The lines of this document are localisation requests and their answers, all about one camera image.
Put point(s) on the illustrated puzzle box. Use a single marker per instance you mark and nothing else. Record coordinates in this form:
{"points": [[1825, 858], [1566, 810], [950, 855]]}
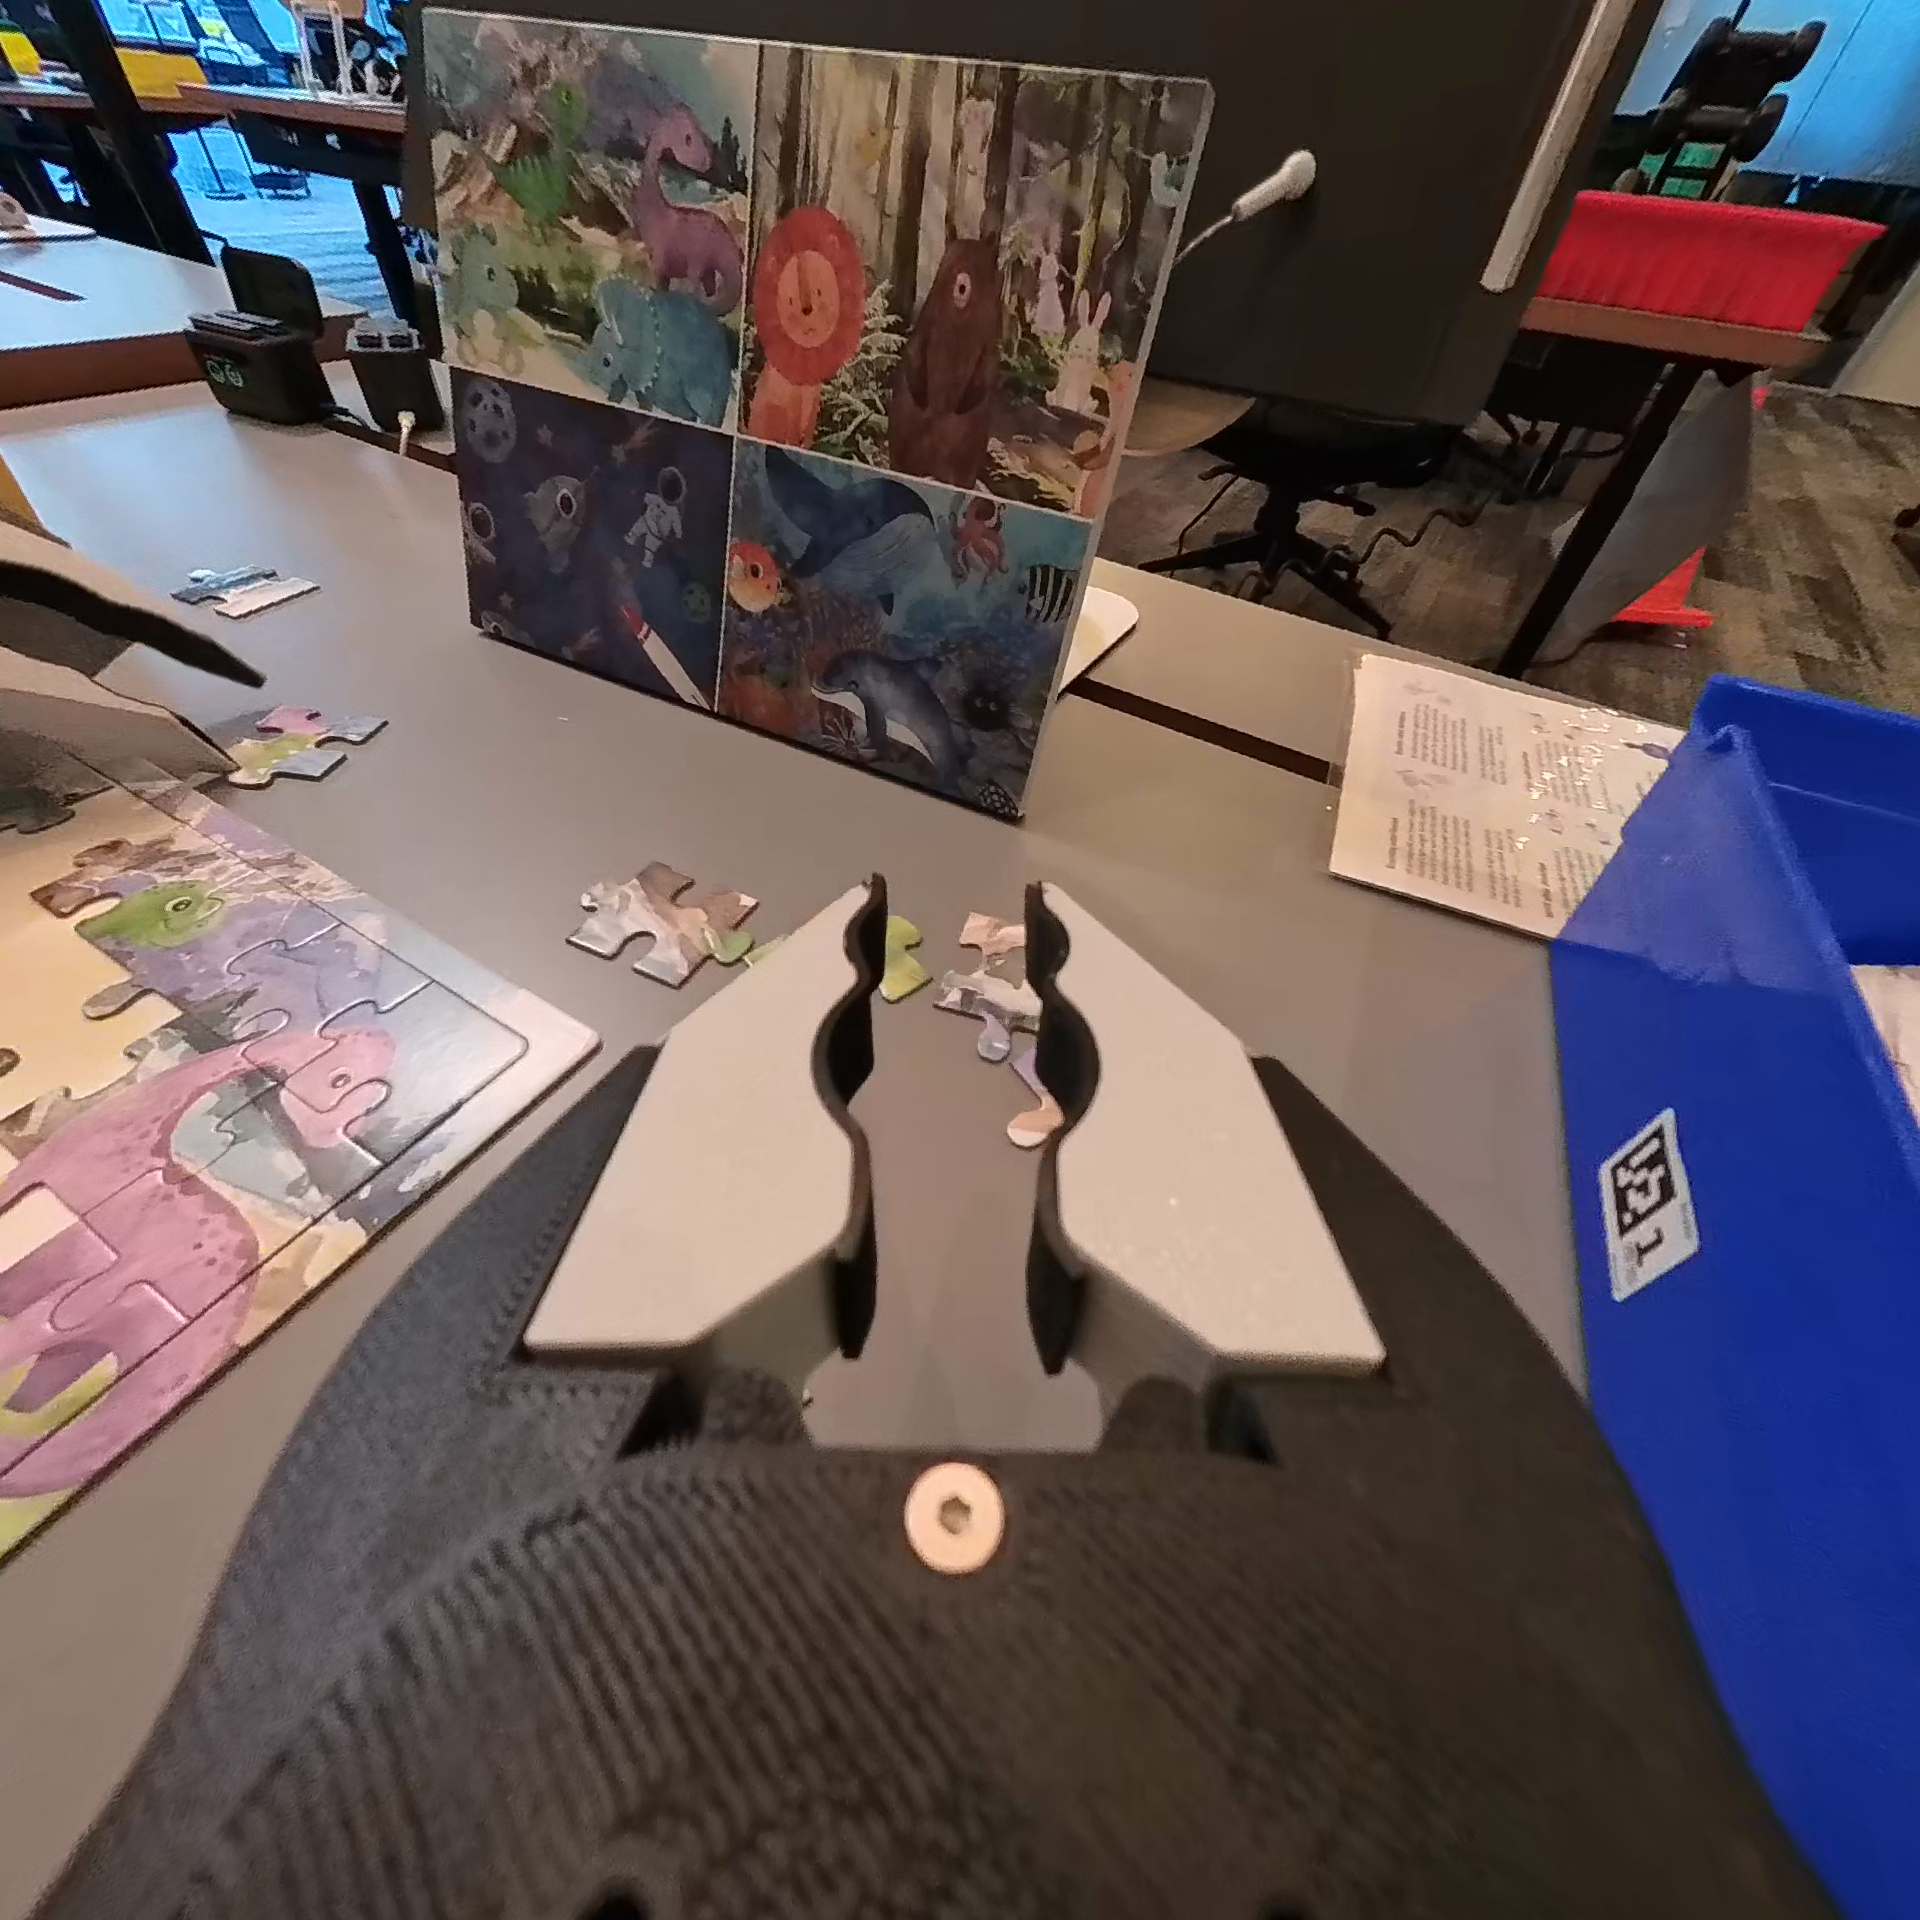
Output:
{"points": [[824, 374]]}

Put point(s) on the storage shelves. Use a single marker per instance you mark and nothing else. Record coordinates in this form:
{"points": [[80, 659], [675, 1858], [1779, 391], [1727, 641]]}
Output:
{"points": [[195, 122]]}

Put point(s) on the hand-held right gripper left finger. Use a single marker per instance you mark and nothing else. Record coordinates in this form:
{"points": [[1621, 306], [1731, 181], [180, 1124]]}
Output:
{"points": [[690, 1200]]}

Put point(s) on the black display device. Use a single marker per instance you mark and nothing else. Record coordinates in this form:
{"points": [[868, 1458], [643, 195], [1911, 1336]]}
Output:
{"points": [[255, 362]]}

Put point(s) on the green yellow puzzle piece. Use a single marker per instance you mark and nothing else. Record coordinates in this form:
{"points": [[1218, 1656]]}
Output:
{"points": [[906, 961]]}

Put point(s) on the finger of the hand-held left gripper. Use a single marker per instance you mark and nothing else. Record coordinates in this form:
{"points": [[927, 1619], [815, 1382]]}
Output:
{"points": [[105, 734], [89, 600]]}

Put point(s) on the pale blue purple puzzle piece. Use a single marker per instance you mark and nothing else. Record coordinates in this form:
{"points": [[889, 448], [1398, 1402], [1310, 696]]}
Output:
{"points": [[32, 811]]}

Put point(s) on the purple dinosaur body puzzle piece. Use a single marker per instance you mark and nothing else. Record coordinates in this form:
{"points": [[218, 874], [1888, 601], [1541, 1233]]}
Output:
{"points": [[135, 1274]]}

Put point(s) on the black charger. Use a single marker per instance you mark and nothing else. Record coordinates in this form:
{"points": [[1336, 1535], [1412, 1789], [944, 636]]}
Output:
{"points": [[392, 370]]}

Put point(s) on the pink dinosaur head puzzle piece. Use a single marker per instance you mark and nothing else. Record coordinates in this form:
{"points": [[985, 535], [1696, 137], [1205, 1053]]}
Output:
{"points": [[404, 1096]]}

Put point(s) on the wooden chair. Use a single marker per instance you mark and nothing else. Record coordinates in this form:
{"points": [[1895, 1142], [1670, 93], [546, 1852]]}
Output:
{"points": [[1185, 421]]}

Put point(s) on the blue plastic bin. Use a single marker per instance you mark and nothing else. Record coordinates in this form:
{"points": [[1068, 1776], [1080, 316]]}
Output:
{"points": [[1755, 1352]]}

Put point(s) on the grey bag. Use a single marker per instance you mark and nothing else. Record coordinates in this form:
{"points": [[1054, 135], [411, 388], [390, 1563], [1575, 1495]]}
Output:
{"points": [[1665, 525]]}

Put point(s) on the black machine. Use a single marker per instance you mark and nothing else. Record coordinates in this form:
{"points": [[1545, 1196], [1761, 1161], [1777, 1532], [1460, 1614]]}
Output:
{"points": [[1711, 105]]}

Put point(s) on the dinosaur puzzle tray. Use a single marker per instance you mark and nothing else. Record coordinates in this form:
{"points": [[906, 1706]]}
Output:
{"points": [[482, 1036]]}

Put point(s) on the black office chair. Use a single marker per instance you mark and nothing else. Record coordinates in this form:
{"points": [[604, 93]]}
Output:
{"points": [[1304, 483]]}

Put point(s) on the black monitor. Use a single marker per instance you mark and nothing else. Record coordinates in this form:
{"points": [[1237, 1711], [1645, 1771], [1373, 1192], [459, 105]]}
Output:
{"points": [[1350, 150]]}

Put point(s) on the pink yellow blue puzzle piece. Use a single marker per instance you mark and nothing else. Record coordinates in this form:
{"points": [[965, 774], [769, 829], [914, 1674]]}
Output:
{"points": [[299, 748]]}

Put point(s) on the puzzle board in bin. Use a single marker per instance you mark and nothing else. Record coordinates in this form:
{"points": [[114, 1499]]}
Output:
{"points": [[1892, 1036]]}

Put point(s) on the peach purple puzzle piece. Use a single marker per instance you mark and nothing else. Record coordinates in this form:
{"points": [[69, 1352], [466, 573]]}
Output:
{"points": [[989, 961]]}

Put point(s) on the brown grey puzzle piece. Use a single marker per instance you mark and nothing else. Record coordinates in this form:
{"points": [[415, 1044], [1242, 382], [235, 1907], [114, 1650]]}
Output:
{"points": [[659, 924]]}

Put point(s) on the light blue white puzzle piece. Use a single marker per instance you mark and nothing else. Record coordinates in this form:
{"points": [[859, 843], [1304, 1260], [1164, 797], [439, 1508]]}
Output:
{"points": [[249, 595]]}

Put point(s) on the pastel purple pink puzzle piece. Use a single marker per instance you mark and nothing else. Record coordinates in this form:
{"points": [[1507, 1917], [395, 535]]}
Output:
{"points": [[362, 1022]]}

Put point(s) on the green dinosaur head puzzle piece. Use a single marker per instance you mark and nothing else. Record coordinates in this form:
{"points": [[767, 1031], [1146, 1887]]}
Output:
{"points": [[165, 917]]}

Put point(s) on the purple blue green puzzle piece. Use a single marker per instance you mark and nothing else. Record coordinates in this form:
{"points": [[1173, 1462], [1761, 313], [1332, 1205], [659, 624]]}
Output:
{"points": [[45, 1411]]}

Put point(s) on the white monitor stand base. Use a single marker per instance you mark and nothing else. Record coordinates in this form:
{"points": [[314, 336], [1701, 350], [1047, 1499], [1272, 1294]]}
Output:
{"points": [[1102, 631]]}

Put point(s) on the paper instruction sheet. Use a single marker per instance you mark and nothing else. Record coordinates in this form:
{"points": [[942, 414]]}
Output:
{"points": [[1471, 797]]}

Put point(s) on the red crate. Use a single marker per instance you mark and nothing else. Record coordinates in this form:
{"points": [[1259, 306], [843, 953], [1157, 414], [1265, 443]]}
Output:
{"points": [[1696, 269]]}

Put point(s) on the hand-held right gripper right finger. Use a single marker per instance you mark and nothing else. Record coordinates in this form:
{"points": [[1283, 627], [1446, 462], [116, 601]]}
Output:
{"points": [[1214, 1215]]}

